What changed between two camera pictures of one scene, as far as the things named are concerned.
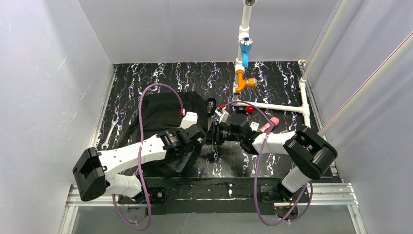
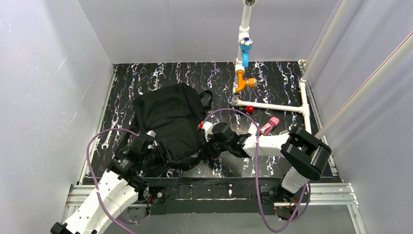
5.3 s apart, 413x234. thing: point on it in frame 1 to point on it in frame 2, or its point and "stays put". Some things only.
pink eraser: x=269 y=126 stays put
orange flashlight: x=243 y=84 stays put
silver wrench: x=106 y=143 stays put
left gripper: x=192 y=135 to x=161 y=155
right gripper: x=216 y=136 to x=211 y=146
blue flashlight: x=246 y=45 stays put
